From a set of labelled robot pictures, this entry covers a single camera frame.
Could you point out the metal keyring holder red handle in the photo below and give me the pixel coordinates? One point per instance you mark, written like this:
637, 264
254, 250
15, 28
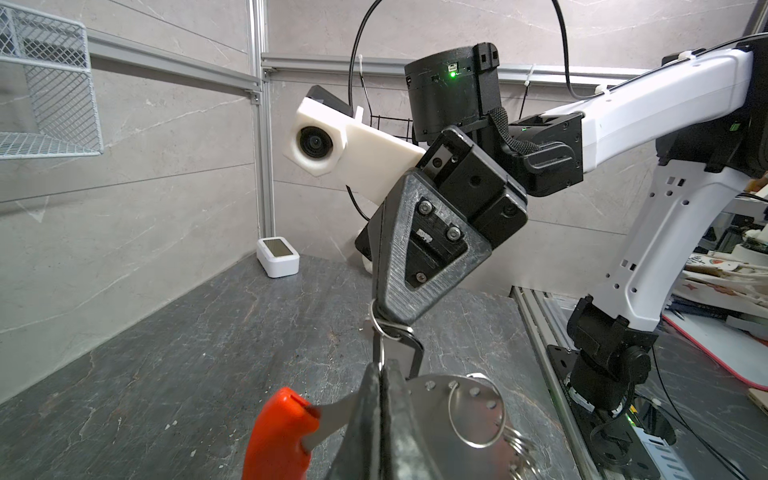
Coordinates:
462, 418

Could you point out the white wire mesh basket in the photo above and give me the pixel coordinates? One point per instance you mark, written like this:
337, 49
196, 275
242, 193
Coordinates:
48, 101

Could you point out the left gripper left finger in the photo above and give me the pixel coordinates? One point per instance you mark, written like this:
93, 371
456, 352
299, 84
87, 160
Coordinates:
359, 456

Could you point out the white digital clock device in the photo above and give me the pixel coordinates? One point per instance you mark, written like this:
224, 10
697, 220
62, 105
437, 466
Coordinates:
277, 257

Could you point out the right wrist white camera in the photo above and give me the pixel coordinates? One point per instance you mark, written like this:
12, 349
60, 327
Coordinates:
328, 137

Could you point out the black wire hook rack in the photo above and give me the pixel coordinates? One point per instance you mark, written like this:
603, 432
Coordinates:
398, 127

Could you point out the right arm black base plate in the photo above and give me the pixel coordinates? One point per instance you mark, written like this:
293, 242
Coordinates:
637, 446

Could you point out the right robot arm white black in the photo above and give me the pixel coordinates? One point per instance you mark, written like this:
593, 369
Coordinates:
705, 112

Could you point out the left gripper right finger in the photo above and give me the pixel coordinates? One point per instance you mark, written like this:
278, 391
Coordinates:
403, 449

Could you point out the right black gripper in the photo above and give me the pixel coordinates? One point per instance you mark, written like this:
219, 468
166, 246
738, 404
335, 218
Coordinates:
438, 223

